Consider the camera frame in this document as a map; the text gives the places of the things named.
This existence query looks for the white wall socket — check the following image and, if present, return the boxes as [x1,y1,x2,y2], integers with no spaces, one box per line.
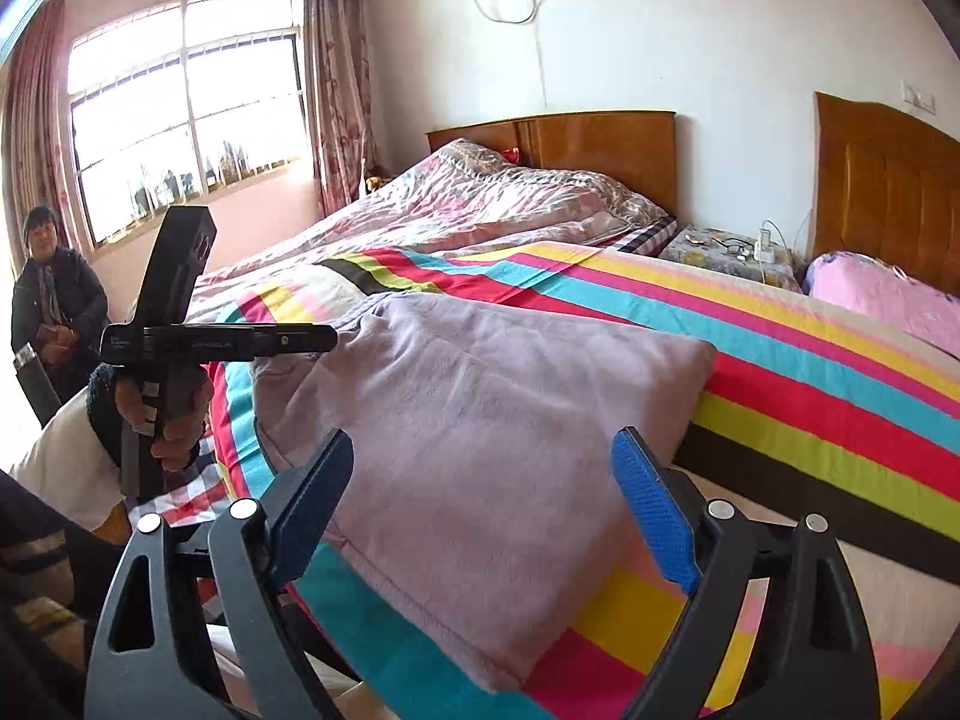
[901,82,937,115]

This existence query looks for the pink bed sheet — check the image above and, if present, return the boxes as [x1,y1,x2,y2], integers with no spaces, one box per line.
[804,250,960,358]

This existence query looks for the white power strip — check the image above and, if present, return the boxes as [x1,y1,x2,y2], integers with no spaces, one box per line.
[754,227,776,265]

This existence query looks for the lilac sweatpants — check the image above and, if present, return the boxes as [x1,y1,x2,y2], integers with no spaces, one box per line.
[252,293,716,692]

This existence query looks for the seated person dark jacket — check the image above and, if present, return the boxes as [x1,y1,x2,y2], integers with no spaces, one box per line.
[11,205,109,403]

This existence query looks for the pink floral curtain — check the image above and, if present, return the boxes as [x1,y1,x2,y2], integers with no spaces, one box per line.
[301,0,376,216]

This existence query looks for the left wooden headboard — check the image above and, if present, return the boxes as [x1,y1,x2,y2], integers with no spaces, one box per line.
[427,110,679,215]

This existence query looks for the left hand black glove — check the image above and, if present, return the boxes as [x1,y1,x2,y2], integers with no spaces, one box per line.
[85,362,217,473]

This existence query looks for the nightstand with floral cloth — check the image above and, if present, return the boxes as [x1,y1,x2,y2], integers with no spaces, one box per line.
[659,226,800,293]

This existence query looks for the window with bars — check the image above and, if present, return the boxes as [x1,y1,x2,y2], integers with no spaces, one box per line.
[67,0,308,245]

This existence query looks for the right wooden headboard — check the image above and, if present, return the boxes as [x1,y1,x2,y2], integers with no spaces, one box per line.
[809,91,960,294]

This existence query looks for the wooden headboard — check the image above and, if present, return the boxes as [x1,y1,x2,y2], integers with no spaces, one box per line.
[809,91,960,294]
[427,110,679,215]

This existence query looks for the floral pink comforter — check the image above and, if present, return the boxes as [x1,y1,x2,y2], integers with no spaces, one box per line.
[195,138,674,299]

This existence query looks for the left pink curtain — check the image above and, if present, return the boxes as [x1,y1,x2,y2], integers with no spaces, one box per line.
[2,0,76,271]

